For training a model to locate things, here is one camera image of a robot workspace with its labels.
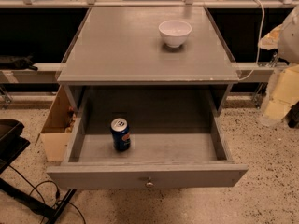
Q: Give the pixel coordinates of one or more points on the grey metal rail frame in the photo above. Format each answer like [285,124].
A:
[49,72]

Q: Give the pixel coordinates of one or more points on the open grey top drawer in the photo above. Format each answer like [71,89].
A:
[176,140]

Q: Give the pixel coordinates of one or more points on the metal drawer knob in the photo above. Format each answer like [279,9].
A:
[149,183]

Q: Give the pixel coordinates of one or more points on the blue pepsi can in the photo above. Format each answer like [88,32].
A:
[120,133]

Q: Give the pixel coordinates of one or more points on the cardboard box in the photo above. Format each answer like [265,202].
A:
[58,126]

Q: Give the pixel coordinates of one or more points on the grey cabinet with counter top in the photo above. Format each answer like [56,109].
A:
[122,45]

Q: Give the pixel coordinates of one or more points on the white bowl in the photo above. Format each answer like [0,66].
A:
[174,33]

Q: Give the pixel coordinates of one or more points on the black cloth on rail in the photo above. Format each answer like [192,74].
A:
[16,63]

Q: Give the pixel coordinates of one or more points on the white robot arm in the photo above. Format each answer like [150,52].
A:
[282,92]

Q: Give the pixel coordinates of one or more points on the black chair base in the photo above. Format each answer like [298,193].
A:
[11,146]

